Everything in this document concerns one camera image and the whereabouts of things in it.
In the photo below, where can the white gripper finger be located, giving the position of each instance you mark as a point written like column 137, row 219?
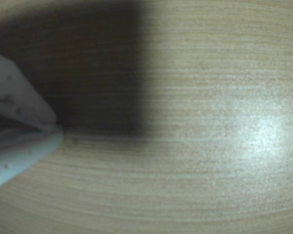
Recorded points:
column 17, row 95
column 22, row 151

